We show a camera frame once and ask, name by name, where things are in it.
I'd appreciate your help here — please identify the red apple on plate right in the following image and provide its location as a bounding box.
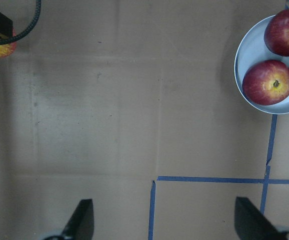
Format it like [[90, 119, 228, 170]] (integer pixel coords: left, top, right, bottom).
[[264, 9, 289, 57]]

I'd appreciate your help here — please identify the red apple on plate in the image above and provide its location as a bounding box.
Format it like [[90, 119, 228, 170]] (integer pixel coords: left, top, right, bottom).
[[264, 9, 289, 57], [242, 59, 289, 106]]

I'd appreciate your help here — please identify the light blue plate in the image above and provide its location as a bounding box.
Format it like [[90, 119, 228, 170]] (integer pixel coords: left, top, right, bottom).
[[234, 16, 289, 115]]

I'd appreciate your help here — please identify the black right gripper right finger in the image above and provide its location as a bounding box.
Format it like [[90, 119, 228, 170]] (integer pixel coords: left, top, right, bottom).
[[234, 197, 287, 240]]

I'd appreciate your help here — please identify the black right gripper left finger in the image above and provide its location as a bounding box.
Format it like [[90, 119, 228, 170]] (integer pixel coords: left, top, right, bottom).
[[60, 199, 94, 240]]

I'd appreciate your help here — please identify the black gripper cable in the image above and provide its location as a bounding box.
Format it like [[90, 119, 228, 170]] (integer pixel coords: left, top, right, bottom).
[[0, 0, 42, 47]]

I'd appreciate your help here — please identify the red apple on plate left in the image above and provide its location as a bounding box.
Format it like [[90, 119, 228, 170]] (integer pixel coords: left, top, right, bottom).
[[242, 59, 289, 106]]

